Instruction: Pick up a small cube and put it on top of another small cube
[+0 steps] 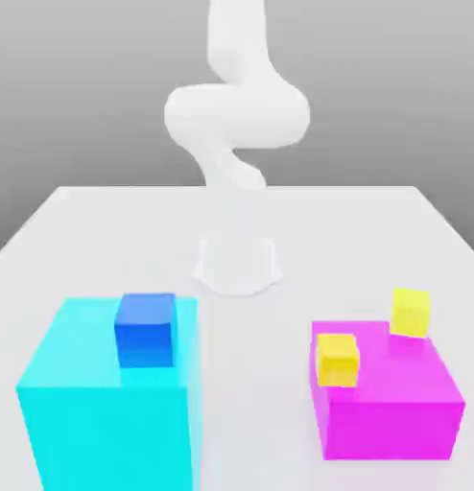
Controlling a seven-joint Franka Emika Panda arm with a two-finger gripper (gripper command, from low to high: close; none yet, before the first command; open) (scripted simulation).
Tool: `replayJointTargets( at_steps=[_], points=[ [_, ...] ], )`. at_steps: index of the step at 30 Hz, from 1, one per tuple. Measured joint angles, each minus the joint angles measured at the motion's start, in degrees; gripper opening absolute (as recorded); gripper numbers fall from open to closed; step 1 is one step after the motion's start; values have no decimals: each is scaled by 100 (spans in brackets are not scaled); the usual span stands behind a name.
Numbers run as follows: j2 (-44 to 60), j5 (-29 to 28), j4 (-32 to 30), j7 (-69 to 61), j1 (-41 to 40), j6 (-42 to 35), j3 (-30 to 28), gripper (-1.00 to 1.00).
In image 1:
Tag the small yellow cube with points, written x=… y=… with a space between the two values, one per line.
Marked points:
x=338 y=364
x=410 y=316

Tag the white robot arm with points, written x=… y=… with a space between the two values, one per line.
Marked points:
x=237 y=115

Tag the large magenta box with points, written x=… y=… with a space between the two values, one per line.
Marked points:
x=394 y=418

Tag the large cyan box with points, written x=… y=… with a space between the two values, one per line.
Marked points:
x=102 y=429

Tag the small blue cube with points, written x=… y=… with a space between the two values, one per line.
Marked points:
x=145 y=341

